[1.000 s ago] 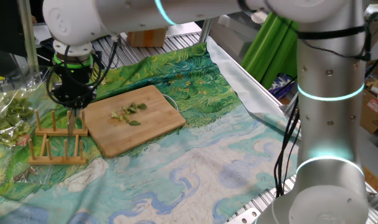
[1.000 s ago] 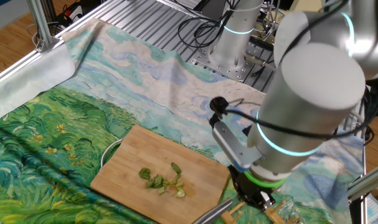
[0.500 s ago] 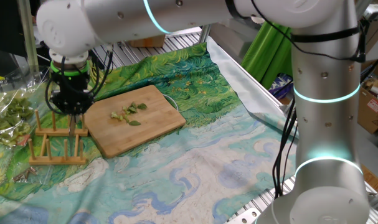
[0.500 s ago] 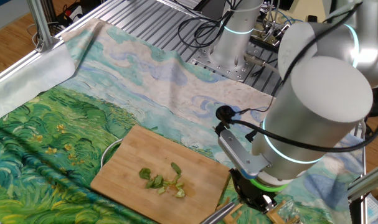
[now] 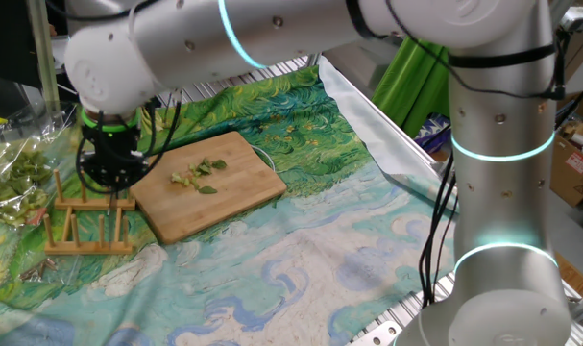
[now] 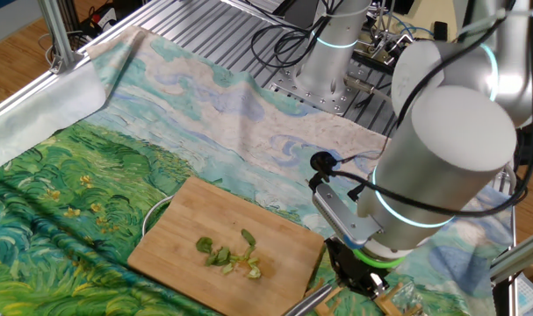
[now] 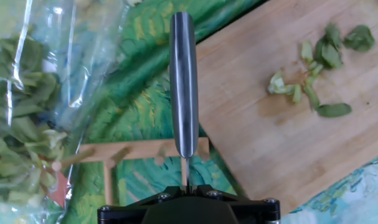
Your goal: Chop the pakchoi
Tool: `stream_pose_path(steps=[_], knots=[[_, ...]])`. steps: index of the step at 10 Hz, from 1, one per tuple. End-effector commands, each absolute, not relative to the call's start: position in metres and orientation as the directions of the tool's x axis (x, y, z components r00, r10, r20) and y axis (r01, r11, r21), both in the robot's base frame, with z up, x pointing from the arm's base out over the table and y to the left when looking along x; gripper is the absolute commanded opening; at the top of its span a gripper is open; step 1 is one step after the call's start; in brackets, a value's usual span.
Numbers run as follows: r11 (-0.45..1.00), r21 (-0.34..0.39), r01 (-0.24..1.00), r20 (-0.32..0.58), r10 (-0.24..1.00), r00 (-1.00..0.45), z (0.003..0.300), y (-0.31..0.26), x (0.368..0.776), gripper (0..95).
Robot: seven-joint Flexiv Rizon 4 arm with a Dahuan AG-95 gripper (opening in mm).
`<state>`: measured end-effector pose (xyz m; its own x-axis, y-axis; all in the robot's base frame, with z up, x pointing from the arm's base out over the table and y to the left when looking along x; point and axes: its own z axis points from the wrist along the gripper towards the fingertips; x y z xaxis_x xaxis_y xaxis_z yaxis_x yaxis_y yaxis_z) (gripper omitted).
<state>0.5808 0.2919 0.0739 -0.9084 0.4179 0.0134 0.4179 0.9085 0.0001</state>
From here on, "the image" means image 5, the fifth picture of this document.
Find bamboo cutting board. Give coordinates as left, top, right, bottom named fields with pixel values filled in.
left=129, top=130, right=288, bottom=245

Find white paper sheet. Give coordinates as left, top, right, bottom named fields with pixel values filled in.
left=50, top=37, right=67, bottom=66

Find black cable bundle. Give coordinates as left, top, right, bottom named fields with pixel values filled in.
left=418, top=148, right=458, bottom=309

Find small cut pakchoi piece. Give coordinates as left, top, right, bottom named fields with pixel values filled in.
left=188, top=157, right=213, bottom=179

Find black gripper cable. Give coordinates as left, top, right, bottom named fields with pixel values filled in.
left=74, top=88, right=184, bottom=196

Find blue patterned bag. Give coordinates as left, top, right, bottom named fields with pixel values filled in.
left=414, top=113, right=453, bottom=154

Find painted landscape tablecloth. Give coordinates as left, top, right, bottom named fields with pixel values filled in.
left=0, top=64, right=479, bottom=346

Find chopped greens pile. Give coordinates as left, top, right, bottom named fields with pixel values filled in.
left=0, top=148, right=55, bottom=228

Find wooden peg rack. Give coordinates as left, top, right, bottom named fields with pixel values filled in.
left=43, top=168, right=137, bottom=256

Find black monitor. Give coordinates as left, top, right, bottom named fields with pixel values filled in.
left=0, top=0, right=45, bottom=90

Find green fabric curtain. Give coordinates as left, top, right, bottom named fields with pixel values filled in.
left=371, top=36, right=453, bottom=138

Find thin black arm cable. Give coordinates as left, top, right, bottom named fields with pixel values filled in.
left=384, top=0, right=569, bottom=102

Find whole pakchoi, long stems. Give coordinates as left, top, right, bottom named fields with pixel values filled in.
left=151, top=106, right=173, bottom=135

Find clear plastic bag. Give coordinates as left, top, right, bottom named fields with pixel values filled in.
left=0, top=103, right=114, bottom=294

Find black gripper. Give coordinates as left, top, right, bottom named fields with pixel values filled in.
left=77, top=127, right=151, bottom=200

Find cardboard box, red label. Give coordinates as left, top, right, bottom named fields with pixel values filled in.
left=549, top=93, right=583, bottom=210

